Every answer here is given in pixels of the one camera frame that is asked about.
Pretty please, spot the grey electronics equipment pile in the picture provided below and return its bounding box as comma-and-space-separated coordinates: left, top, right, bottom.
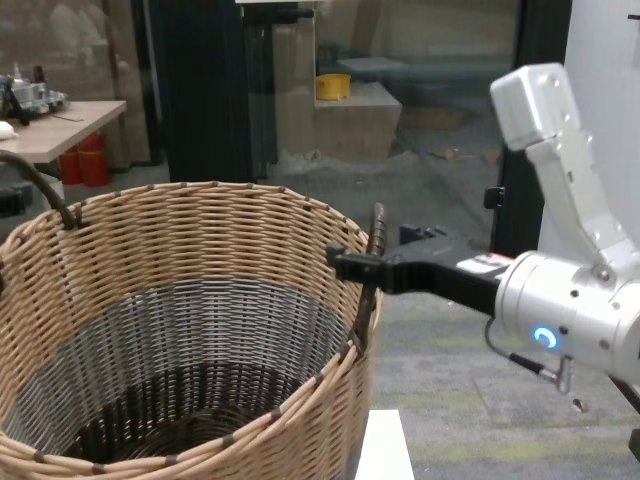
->
0, 62, 69, 127

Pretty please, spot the red fire extinguisher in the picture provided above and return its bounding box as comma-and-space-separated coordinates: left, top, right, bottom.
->
58, 149, 82, 186
77, 130, 111, 188

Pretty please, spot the yellow bucket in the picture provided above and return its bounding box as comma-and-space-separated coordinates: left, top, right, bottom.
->
315, 73, 353, 102

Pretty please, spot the wooden desk with white leg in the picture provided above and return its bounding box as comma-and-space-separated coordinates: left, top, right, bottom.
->
0, 99, 129, 202

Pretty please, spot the pale square block pedestal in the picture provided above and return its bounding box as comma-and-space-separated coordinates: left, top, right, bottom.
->
353, 408, 416, 480

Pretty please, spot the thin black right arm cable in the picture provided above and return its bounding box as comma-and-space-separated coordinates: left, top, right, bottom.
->
483, 317, 576, 397

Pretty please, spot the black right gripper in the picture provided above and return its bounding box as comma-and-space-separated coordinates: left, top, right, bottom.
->
325, 223, 507, 320

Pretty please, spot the wide black pillar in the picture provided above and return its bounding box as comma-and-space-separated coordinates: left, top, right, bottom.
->
164, 0, 252, 184

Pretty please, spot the tan and grey wicker basket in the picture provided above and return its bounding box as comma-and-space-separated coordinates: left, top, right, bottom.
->
0, 149, 389, 480

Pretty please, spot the beige stepped block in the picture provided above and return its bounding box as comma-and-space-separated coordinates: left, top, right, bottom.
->
313, 82, 404, 163

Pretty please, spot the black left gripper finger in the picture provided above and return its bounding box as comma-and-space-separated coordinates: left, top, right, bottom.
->
0, 185, 34, 219

